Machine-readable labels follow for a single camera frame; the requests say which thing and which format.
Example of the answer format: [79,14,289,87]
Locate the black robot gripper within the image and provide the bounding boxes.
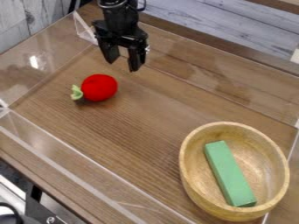
[92,0,148,72]

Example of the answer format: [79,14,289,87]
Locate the red plush strawberry toy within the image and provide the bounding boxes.
[70,73,118,102]

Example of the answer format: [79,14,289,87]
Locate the clear acrylic tray walls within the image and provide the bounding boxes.
[0,14,299,224]

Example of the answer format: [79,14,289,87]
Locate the green rectangular block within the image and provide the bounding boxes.
[204,141,258,207]

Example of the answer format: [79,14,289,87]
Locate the wooden bowl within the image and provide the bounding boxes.
[179,122,290,222]

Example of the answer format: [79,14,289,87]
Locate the clear acrylic corner bracket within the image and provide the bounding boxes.
[72,11,99,46]

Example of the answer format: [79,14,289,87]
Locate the black table leg bracket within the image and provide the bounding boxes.
[24,184,76,224]

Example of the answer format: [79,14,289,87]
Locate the black cable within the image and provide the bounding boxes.
[0,202,24,224]

